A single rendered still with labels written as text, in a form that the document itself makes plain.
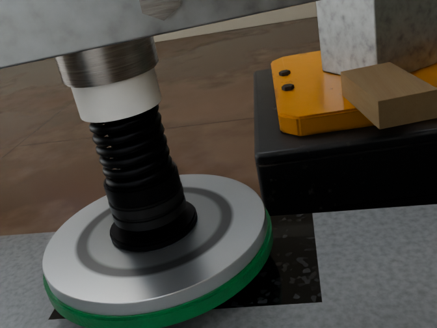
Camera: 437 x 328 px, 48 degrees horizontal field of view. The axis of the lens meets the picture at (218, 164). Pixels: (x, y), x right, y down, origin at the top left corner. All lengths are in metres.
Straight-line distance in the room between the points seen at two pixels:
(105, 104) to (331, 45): 0.82
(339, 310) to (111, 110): 0.24
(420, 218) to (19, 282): 0.42
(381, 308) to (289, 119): 0.59
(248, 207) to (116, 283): 0.14
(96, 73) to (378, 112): 0.55
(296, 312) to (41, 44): 0.28
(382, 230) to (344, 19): 0.66
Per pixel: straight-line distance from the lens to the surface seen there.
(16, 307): 0.54
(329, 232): 0.52
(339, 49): 1.14
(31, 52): 0.36
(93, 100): 0.40
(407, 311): 0.43
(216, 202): 0.49
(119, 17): 0.35
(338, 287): 0.45
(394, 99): 0.84
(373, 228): 0.52
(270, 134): 0.99
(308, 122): 0.95
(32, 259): 0.60
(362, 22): 1.07
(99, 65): 0.38
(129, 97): 0.39
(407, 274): 0.46
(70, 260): 0.47
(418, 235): 0.51
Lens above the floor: 1.11
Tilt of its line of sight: 25 degrees down
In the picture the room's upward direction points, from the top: 11 degrees counter-clockwise
